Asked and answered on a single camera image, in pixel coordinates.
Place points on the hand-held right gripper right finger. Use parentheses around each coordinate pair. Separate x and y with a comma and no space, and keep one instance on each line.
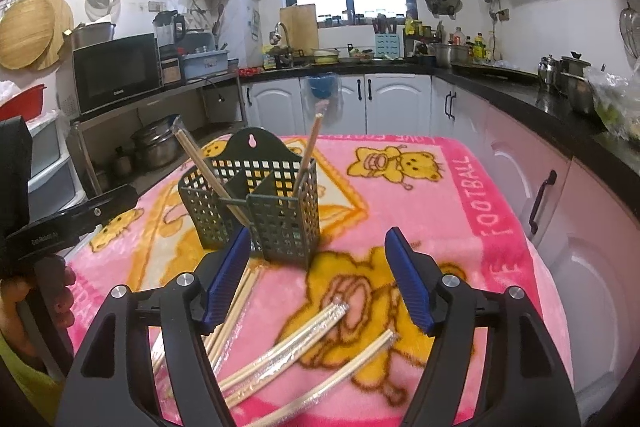
(407,282)

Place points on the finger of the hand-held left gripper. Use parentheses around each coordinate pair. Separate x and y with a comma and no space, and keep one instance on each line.
(112,204)

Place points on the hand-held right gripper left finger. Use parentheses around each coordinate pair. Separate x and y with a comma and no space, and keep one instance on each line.
(227,279)

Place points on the dark green utensil holder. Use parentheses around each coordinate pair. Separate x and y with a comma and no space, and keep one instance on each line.
(280,217)

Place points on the person's left hand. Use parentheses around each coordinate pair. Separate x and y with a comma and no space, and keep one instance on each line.
(62,297)

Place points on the white plastic drawer unit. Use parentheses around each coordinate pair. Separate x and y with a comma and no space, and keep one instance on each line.
(52,167)

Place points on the stacked steel pots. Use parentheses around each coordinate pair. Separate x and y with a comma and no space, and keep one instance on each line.
(157,144)

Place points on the red plastic basin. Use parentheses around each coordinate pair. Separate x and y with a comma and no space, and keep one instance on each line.
(20,102)

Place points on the pink printed bear blanket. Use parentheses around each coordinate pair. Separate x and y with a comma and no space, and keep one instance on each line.
(450,217)

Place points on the black microwave oven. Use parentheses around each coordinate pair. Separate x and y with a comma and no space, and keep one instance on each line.
(117,74)

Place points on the metal shelf table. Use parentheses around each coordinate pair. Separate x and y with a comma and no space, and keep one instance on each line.
(190,84)

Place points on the round wooden boards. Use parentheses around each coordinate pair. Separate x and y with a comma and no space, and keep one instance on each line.
(25,32)

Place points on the round wooden board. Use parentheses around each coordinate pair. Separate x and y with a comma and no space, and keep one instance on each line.
(62,27)

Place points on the steel container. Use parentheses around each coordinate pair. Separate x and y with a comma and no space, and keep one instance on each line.
(92,37)

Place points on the blue dish drainer bin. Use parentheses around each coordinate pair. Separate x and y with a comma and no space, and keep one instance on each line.
(205,64)

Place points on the white arched-door cabinets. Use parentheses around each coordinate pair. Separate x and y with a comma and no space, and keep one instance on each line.
(390,102)

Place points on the dark blender jug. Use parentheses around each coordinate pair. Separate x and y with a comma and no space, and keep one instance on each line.
(167,29)

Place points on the pale pink cabinets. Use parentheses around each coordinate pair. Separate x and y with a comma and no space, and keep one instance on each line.
(590,257)

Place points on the person's yellow-green clothing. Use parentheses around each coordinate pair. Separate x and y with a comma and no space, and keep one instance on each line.
(25,387)

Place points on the blue hanging bag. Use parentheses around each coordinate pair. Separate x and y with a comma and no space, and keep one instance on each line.
(320,87)

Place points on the black kitchen countertop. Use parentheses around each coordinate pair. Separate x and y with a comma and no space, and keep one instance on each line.
(550,107)

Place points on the steel stock pot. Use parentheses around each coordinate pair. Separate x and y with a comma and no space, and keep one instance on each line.
(450,55)

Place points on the light blue knife block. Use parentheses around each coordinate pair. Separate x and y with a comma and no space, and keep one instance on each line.
(389,44)

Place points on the chrome sink faucet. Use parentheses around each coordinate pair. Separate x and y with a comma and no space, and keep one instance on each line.
(280,34)

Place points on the yellow oil bottle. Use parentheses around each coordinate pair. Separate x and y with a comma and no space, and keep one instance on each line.
(479,49)

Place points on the wooden cutting board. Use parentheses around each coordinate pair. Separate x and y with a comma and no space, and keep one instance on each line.
(299,27)

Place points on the steel pot with lid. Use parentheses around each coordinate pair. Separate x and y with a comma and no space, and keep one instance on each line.
(575,82)

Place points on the row of glass jars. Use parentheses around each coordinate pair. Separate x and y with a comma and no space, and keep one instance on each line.
(360,18)

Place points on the clear plastic bag of vegetables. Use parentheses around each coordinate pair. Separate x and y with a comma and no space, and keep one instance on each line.
(615,102)

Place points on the wall power outlet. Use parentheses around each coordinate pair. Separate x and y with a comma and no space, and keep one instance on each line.
(501,14)

